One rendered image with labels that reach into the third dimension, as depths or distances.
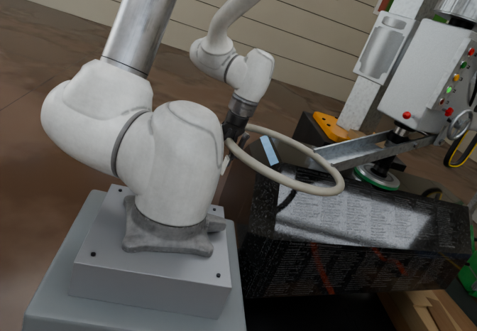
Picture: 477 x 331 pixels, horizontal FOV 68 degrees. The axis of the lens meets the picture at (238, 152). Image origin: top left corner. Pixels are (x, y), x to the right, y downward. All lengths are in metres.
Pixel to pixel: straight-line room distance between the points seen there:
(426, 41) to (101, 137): 1.36
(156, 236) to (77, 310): 0.18
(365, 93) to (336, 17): 5.57
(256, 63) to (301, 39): 6.75
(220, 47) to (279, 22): 6.59
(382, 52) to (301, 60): 5.58
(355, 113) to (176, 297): 2.03
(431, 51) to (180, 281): 1.34
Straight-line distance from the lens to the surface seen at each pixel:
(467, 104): 1.90
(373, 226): 1.71
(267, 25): 7.73
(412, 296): 2.32
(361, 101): 2.53
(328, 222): 1.58
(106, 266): 0.69
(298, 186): 1.11
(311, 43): 7.93
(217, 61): 1.15
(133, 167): 0.69
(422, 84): 1.66
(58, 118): 0.78
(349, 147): 1.66
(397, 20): 2.45
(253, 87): 1.12
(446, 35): 1.67
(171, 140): 0.64
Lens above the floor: 1.37
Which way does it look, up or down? 23 degrees down
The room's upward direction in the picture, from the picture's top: 20 degrees clockwise
